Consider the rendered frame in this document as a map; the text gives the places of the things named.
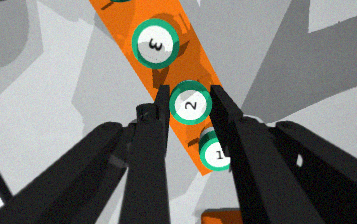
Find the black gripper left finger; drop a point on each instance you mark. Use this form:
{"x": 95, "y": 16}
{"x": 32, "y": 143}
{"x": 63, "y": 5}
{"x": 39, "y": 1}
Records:
{"x": 75, "y": 190}

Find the green screw cap with white top numbered 1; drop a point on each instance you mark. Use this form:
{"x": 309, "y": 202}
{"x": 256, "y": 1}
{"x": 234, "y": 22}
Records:
{"x": 211, "y": 154}

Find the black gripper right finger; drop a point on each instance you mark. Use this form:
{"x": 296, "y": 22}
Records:
{"x": 268, "y": 191}

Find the orange handheld multimeter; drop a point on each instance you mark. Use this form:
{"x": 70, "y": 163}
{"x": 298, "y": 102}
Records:
{"x": 221, "y": 217}

